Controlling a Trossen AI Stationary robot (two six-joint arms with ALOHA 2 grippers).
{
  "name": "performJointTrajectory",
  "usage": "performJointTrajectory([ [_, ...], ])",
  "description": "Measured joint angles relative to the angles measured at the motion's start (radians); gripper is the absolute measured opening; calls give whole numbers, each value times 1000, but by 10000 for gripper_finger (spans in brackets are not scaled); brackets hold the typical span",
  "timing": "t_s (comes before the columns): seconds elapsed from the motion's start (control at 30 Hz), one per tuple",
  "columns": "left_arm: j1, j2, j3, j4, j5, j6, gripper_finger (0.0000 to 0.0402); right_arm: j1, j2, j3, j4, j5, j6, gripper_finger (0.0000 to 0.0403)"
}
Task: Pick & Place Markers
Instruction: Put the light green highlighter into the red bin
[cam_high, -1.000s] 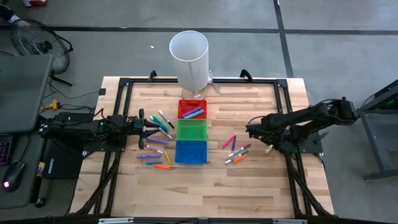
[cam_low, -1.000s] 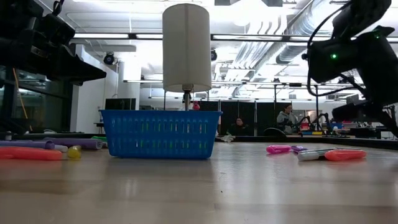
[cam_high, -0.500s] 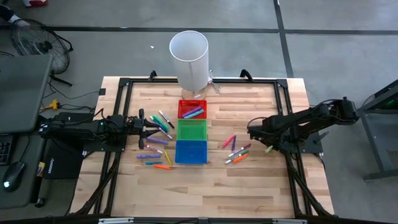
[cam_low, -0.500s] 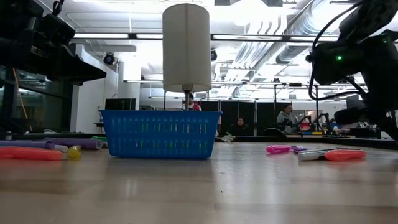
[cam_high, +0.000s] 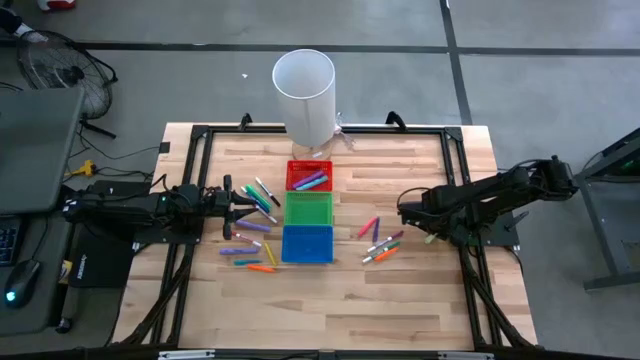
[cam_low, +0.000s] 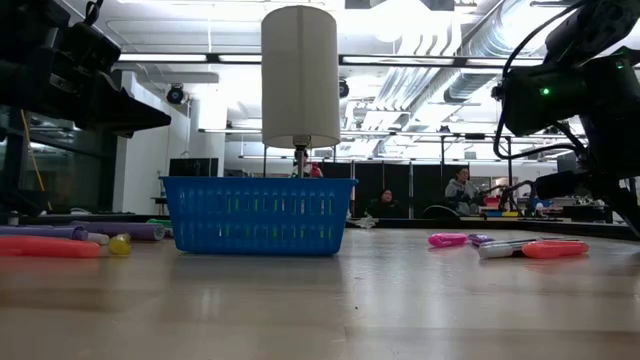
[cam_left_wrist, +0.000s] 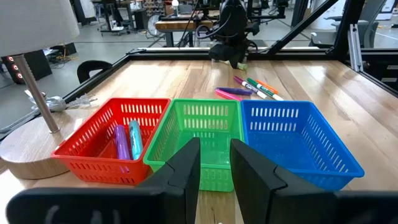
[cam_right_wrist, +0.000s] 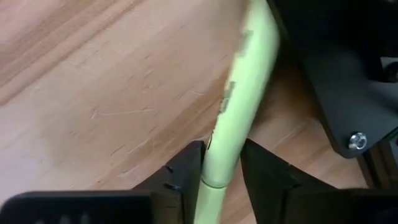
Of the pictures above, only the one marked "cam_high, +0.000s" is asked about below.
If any green plastic basket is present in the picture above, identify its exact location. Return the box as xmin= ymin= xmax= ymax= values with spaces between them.
xmin=283 ymin=191 xmax=335 ymax=227

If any crumpled clear plastic wrap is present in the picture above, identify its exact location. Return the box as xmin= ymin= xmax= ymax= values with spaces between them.
xmin=333 ymin=112 xmax=357 ymax=151

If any black box white lettering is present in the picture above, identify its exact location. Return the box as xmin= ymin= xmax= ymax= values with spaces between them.
xmin=67 ymin=238 xmax=137 ymax=290

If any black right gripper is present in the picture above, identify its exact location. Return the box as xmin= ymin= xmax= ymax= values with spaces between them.
xmin=398 ymin=187 xmax=456 ymax=246

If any yellow power cable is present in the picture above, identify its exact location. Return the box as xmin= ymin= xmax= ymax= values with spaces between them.
xmin=63 ymin=159 xmax=99 ymax=179

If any black computer mouse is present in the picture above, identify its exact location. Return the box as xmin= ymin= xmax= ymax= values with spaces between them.
xmin=3 ymin=258 xmax=42 ymax=310

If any blue plastic basket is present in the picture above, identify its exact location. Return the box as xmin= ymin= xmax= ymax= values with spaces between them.
xmin=280 ymin=224 xmax=335 ymax=265

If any black floor fan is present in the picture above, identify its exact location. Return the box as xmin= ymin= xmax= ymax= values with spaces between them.
xmin=14 ymin=30 xmax=120 ymax=141

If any silver aluminium bracket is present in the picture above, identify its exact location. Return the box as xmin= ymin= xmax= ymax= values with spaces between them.
xmin=437 ymin=351 xmax=495 ymax=360
xmin=158 ymin=349 xmax=216 ymax=360

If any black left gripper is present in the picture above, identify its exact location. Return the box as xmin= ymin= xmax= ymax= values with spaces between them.
xmin=202 ymin=173 xmax=258 ymax=240

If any red plastic basket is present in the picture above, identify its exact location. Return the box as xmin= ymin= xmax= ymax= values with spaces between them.
xmin=285 ymin=159 xmax=335 ymax=193

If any dark metal stand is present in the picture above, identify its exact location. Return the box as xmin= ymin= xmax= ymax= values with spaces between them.
xmin=574 ymin=127 xmax=640 ymax=291

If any black floor cable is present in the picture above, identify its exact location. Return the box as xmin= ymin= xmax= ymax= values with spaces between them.
xmin=69 ymin=122 xmax=162 ymax=162

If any blue cap white marker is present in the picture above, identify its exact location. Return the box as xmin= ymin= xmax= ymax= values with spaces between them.
xmin=240 ymin=186 xmax=271 ymax=215

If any green highlighter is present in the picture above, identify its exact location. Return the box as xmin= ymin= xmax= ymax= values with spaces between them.
xmin=244 ymin=183 xmax=274 ymax=211

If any black control box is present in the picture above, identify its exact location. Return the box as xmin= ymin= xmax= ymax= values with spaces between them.
xmin=89 ymin=179 xmax=152 ymax=199

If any black metal rig frame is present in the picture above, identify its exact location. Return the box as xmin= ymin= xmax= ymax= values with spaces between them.
xmin=112 ymin=112 xmax=540 ymax=360

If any large grey flat panel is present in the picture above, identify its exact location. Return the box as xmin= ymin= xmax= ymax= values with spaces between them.
xmin=0 ymin=88 xmax=85 ymax=216

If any purple highlighter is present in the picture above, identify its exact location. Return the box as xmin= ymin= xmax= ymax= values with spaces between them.
xmin=218 ymin=246 xmax=261 ymax=257
xmin=235 ymin=219 xmax=273 ymax=234
xmin=292 ymin=170 xmax=326 ymax=190

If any purple cap white marker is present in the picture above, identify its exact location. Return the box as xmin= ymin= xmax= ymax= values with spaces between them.
xmin=365 ymin=229 xmax=405 ymax=254

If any black backlit keyboard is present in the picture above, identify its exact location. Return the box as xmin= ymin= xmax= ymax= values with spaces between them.
xmin=0 ymin=219 xmax=21 ymax=268

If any black rod-shaped device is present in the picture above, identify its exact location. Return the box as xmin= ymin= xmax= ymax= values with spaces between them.
xmin=49 ymin=282 xmax=75 ymax=335

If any red cap white marker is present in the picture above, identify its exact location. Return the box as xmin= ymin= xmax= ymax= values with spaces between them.
xmin=253 ymin=203 xmax=279 ymax=225
xmin=232 ymin=230 xmax=263 ymax=248

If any pink highlighter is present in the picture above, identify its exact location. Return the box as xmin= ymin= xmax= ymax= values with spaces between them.
xmin=357 ymin=216 xmax=379 ymax=239

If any white cylindrical bucket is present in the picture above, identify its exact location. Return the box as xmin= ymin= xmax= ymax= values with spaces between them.
xmin=271 ymin=48 xmax=346 ymax=162

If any black cap white marker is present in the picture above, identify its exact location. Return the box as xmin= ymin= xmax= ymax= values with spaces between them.
xmin=254 ymin=176 xmax=282 ymax=208

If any grey side desk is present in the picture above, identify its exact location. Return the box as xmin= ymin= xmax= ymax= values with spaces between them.
xmin=0 ymin=209 xmax=76 ymax=336

